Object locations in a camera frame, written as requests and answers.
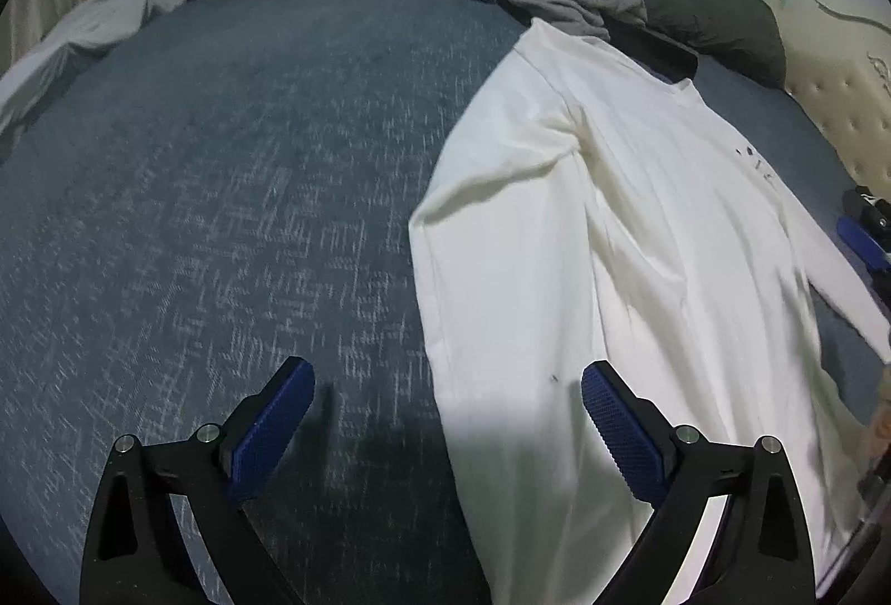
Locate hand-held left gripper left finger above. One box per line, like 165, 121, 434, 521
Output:
79, 356, 316, 605

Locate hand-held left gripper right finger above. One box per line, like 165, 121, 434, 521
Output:
581, 360, 815, 605

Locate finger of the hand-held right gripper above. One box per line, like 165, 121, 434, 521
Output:
837, 185, 891, 281

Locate white long-sleeve shirt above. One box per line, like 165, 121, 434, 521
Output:
408, 17, 891, 605

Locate cream tufted headboard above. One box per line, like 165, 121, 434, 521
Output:
762, 0, 891, 203

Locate blue woven bedspread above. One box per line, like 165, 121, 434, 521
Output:
0, 0, 891, 605

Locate black garment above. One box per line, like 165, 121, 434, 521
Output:
482, 0, 699, 79

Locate light grey bed sheet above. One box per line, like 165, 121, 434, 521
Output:
0, 0, 188, 161

